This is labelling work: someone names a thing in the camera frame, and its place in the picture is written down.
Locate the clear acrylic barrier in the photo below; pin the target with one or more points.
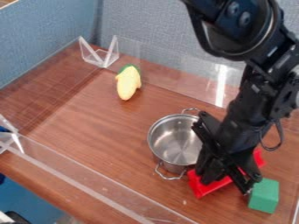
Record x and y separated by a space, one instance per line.
206 80
118 197

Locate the clear acrylic front barrier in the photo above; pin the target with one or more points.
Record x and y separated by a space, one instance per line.
118 197

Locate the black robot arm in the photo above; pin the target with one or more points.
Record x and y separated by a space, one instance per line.
245 30

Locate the stainless steel pot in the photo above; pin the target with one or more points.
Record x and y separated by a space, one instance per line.
174 144

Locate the green cube block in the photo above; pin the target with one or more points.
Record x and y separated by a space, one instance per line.
264 198

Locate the clear acrylic corner bracket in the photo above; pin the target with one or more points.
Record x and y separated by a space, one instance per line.
101 58

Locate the clear acrylic back barrier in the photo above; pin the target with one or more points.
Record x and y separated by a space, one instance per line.
206 80

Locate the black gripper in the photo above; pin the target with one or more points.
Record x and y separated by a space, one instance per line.
228 153

